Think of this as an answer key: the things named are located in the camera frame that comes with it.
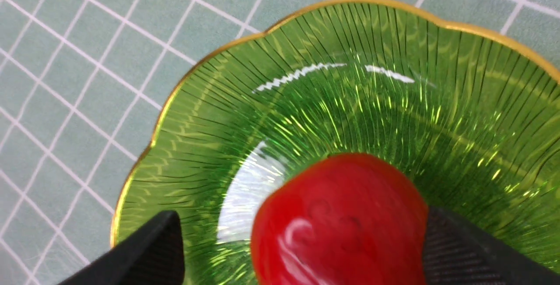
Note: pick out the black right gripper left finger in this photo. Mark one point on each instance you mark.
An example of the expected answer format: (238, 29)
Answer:
(152, 255)

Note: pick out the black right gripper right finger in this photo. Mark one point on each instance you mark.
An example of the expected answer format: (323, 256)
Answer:
(457, 252)

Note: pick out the red apple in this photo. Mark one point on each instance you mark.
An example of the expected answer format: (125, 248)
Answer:
(351, 219)

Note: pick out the green glass plate gold rim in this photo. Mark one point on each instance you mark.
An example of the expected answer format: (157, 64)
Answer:
(469, 115)

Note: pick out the green checkered tablecloth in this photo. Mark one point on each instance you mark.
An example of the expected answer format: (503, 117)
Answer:
(83, 81)

